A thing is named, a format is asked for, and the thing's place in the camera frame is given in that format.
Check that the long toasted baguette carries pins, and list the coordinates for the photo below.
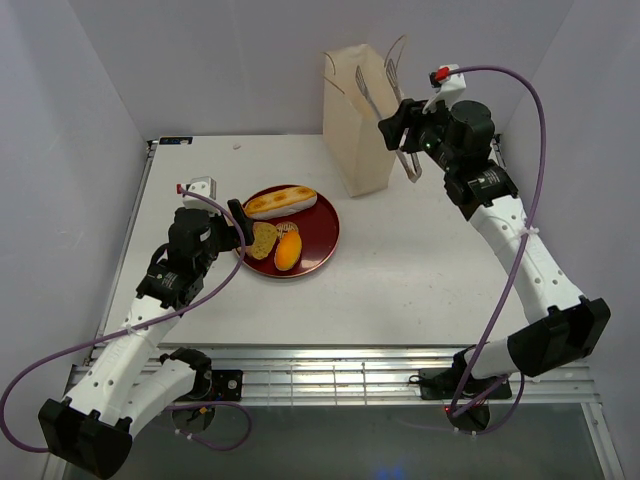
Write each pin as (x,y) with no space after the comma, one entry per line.
(281,203)

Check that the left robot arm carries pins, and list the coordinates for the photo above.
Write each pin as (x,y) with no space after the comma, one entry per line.
(94,425)

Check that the sugared orange bread roll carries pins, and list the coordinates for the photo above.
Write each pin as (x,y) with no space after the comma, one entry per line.
(288,251)

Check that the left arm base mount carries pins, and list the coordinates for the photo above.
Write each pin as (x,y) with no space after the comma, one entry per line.
(210,384)

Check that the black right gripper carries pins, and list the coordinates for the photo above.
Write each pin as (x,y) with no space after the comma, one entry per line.
(393,127)

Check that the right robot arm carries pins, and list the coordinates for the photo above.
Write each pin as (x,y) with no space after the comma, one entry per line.
(563,324)

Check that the aluminium frame rail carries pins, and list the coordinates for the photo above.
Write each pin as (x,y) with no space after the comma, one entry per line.
(276,376)

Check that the dark red round plate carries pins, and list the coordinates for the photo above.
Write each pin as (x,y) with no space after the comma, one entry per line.
(319,228)

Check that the metal tongs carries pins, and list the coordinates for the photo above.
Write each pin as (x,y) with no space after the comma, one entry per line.
(412,168)

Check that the cut baguette slice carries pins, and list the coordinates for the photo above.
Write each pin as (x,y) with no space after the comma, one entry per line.
(265,237)

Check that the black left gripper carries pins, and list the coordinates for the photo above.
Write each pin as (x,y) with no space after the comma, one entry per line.
(244,221)

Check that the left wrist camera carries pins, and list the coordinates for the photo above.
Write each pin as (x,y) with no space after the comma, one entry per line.
(198,193)

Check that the beige paper bag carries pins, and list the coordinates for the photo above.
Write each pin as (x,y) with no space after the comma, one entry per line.
(350,126)

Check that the fake croissant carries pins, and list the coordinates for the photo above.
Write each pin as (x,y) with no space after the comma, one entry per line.
(285,227)

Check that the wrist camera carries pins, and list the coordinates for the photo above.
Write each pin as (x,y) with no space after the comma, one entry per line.
(198,193)
(449,86)

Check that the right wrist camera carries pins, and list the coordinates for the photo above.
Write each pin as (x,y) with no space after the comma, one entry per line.
(449,86)

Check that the left blue table label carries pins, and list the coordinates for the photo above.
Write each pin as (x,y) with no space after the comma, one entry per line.
(175,140)

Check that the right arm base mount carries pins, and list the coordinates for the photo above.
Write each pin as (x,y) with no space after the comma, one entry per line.
(442,384)

